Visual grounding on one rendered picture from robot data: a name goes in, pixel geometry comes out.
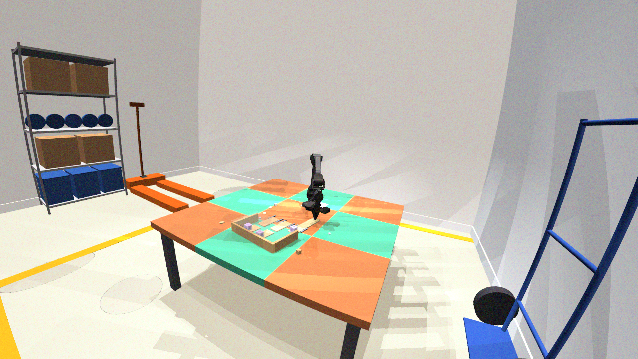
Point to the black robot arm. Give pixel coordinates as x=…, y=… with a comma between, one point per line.
x=317, y=181

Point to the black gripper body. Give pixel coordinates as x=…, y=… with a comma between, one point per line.
x=324, y=210

